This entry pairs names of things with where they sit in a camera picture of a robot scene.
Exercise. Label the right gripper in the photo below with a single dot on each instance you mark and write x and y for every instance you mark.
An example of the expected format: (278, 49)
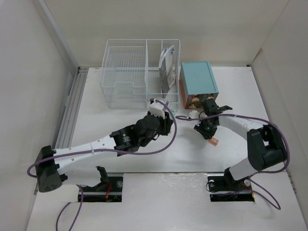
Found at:
(206, 134)

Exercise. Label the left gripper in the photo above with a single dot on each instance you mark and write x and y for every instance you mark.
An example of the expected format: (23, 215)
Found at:
(164, 123)

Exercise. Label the orange transparent case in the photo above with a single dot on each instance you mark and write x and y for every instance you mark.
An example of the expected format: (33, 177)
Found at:
(214, 141)

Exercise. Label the clear drawer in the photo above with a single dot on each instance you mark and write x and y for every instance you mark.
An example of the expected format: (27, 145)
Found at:
(201, 97)
(193, 105)

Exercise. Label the teal drawer box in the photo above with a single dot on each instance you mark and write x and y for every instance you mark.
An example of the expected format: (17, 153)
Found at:
(196, 78)

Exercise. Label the grey setup guide booklet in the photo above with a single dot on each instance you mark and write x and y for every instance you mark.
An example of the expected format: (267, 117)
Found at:
(165, 66)

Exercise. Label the green transparent tape case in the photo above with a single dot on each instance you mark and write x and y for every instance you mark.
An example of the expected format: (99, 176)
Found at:
(174, 112)

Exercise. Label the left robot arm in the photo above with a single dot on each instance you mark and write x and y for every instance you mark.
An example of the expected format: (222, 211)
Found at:
(52, 166)

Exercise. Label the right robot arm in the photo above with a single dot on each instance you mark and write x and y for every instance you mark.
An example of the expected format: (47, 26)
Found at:
(266, 145)

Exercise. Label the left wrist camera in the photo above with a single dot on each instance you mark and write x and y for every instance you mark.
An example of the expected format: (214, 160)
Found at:
(157, 107)

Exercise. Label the white wire mesh organizer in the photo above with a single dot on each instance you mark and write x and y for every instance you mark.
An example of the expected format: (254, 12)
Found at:
(130, 73)

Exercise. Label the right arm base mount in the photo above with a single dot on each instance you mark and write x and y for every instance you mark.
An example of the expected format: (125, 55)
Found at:
(221, 191)

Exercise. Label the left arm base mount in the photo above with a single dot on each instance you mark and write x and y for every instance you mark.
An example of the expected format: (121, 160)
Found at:
(108, 193)

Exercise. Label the aluminium rail frame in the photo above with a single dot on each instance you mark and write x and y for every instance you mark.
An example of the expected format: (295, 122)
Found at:
(72, 101)

